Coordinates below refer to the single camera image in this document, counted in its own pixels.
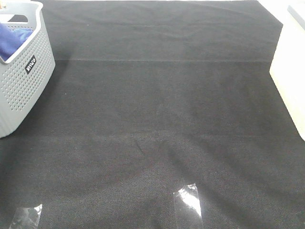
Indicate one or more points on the blue microfibre towel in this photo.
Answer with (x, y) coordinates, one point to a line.
(10, 41)

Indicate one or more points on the black table cloth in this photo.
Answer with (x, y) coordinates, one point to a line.
(145, 97)

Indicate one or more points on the clear tape strip centre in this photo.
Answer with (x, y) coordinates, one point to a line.
(187, 208)

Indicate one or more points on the clear tape strip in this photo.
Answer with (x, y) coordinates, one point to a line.
(187, 208)
(26, 218)

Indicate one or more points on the grey perforated plastic basket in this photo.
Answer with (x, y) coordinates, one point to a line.
(26, 73)

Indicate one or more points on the white plastic basket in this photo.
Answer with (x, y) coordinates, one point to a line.
(288, 65)

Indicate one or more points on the clear tape strip left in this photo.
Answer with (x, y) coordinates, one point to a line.
(26, 218)

